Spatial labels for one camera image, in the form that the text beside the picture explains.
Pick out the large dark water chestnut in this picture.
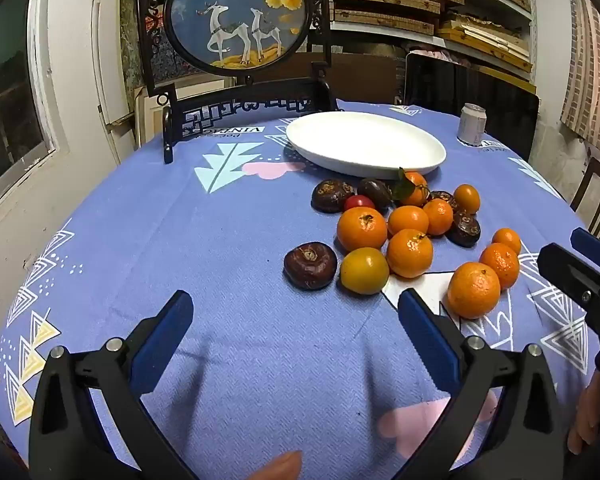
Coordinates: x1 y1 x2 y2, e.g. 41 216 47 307
283 241 339 291

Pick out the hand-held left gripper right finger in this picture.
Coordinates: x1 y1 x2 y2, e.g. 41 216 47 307
397 289 563 480

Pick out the round deer screen black stand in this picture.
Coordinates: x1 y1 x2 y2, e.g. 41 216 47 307
134 0 353 165

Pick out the white leaning board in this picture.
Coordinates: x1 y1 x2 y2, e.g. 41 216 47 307
91 0 136 133

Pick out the window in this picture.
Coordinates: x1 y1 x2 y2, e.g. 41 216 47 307
0 0 61 216

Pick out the patterned framed picture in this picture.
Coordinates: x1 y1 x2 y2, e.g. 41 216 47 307
145 2 231 91

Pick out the black chair back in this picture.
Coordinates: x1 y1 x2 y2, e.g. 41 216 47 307
404 51 540 161

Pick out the white oval plate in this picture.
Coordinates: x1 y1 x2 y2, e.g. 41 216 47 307
285 112 447 179

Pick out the brown wooden slatted chair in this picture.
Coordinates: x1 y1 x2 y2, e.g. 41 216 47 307
570 156 600 248

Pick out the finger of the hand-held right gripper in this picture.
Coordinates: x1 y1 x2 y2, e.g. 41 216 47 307
570 227 600 263
537 243 600 297

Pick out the pale drink can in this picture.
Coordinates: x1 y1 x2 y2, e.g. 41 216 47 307
456 103 488 147

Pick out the small orange with green leaf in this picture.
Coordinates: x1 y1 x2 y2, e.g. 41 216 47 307
392 167 431 207

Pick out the person's right hand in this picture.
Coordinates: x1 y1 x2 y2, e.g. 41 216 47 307
567 374 600 456

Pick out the dimpled orange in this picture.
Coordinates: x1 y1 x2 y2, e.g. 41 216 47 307
479 242 520 291

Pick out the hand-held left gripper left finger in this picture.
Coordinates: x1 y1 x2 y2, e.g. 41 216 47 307
28 290 196 480

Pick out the stack of yellow frames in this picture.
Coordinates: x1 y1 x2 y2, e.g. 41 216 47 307
437 12 533 73

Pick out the white metal shelf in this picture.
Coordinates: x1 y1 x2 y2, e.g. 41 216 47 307
330 0 538 96

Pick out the person's left hand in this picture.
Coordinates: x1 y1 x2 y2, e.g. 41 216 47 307
249 451 304 480

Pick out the marble pattern board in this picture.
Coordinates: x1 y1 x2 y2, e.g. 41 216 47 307
119 0 146 91

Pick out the pink cloth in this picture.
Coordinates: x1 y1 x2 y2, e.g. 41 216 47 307
407 46 461 61

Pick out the small smooth orange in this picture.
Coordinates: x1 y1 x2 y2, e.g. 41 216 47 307
453 183 481 215

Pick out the brick pattern curtain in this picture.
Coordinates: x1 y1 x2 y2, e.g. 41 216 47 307
560 0 600 163

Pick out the yellowish orange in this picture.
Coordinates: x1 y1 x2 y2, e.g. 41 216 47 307
340 247 390 295

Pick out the large round orange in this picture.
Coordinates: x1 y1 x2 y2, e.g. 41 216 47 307
447 261 502 320

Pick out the brown cardboard box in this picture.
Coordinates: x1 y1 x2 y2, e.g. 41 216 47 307
260 51 398 106

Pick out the red cherry tomato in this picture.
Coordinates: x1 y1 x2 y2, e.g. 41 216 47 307
343 194 377 212

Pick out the smooth oval orange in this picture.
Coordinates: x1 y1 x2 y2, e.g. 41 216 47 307
387 205 430 237

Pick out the orange with short stem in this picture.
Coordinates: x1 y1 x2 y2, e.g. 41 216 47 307
386 228 434 279

